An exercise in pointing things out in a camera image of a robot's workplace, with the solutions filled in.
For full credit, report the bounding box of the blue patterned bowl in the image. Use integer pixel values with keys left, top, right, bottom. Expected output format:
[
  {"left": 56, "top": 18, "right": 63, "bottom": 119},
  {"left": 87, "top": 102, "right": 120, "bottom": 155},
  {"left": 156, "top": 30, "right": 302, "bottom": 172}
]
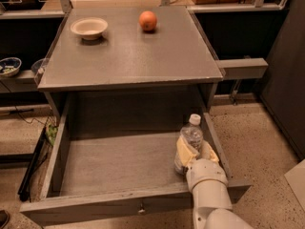
[{"left": 0, "top": 57, "right": 22, "bottom": 77}]

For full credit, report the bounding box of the clear plastic water bottle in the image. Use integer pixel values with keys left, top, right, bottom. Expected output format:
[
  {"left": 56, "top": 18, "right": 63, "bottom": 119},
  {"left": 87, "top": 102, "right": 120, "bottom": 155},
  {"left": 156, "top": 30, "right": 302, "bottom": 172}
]
[{"left": 174, "top": 114, "right": 203, "bottom": 175}]

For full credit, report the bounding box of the grey side shelf left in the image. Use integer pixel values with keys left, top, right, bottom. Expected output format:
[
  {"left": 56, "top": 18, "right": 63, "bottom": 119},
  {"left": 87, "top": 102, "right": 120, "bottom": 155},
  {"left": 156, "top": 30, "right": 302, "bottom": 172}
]
[{"left": 0, "top": 70, "right": 37, "bottom": 94}]

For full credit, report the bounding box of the open grey top drawer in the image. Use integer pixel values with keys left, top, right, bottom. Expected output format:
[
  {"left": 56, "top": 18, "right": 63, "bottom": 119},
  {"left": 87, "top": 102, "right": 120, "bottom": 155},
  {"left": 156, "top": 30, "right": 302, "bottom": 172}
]
[{"left": 19, "top": 94, "right": 253, "bottom": 227}]

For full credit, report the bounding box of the dark shoe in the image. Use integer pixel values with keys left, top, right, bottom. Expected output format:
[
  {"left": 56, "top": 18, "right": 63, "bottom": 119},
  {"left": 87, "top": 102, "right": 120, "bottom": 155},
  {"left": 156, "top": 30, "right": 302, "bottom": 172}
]
[{"left": 0, "top": 210, "right": 10, "bottom": 229}]

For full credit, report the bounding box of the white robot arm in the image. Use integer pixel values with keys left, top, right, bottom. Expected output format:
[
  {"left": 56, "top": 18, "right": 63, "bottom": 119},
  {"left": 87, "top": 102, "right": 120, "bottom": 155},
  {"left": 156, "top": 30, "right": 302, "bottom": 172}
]
[{"left": 174, "top": 136, "right": 254, "bottom": 229}]

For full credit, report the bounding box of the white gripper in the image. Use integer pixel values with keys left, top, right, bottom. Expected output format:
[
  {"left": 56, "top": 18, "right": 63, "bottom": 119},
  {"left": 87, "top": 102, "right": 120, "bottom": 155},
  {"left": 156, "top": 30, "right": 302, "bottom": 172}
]
[{"left": 176, "top": 136, "right": 228, "bottom": 192}]

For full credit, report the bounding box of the grey wooden cabinet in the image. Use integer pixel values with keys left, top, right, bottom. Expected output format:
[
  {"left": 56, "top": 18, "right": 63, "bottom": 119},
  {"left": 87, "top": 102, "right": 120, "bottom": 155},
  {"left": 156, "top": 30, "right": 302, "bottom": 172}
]
[{"left": 38, "top": 6, "right": 223, "bottom": 107}]

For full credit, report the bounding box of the metal drawer knob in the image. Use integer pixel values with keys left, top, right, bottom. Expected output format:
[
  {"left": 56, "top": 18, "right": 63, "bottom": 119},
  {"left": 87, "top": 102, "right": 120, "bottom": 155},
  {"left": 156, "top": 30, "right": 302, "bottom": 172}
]
[{"left": 137, "top": 203, "right": 146, "bottom": 215}]

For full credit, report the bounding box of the clear plastic container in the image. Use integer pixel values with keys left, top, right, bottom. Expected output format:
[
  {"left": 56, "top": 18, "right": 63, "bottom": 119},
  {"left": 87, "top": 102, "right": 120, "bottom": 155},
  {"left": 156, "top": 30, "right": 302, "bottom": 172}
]
[{"left": 30, "top": 58, "right": 49, "bottom": 75}]

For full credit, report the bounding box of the white paper bowl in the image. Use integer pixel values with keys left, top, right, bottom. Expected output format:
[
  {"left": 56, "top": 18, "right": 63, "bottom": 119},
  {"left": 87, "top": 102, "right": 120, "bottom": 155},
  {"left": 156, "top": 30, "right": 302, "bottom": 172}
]
[{"left": 71, "top": 17, "right": 108, "bottom": 40}]

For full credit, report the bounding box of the black floor bar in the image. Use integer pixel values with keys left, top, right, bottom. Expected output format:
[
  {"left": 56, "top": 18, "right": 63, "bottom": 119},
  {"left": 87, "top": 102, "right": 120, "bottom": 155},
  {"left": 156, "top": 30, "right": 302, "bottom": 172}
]
[{"left": 18, "top": 128, "right": 46, "bottom": 201}]

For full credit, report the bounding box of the orange fruit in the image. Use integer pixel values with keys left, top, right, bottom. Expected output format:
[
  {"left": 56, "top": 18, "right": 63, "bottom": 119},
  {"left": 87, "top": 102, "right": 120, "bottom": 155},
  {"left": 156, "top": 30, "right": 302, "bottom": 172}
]
[{"left": 138, "top": 10, "right": 157, "bottom": 31}]

